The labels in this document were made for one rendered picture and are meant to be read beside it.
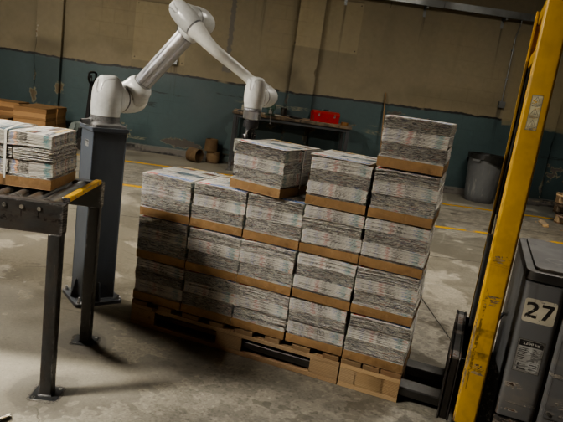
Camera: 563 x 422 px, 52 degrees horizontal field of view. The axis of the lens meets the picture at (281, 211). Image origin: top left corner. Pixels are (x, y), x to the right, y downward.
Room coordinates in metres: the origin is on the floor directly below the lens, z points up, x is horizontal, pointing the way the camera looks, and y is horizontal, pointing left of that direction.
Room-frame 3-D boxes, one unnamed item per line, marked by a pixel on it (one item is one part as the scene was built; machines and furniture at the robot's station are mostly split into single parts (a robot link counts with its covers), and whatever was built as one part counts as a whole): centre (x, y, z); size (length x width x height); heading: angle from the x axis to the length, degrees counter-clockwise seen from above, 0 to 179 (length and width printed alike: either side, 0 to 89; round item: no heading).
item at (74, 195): (2.36, 0.83, 0.81); 0.43 x 0.03 x 0.02; 3
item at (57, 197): (2.37, 0.91, 0.77); 0.47 x 0.05 x 0.05; 3
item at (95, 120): (3.15, 1.04, 1.03); 0.22 x 0.18 x 0.06; 128
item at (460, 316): (2.56, -0.91, 0.20); 0.62 x 0.05 x 0.30; 162
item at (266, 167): (2.88, 0.05, 0.95); 0.38 x 0.29 x 0.23; 151
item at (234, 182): (2.88, 0.05, 0.86); 0.38 x 0.29 x 0.04; 151
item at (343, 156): (2.77, -0.29, 1.06); 0.37 x 0.28 x 0.01; 162
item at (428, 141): (2.67, -0.57, 0.65); 0.39 x 0.30 x 1.29; 162
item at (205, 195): (2.90, 0.12, 0.42); 1.17 x 0.39 x 0.83; 72
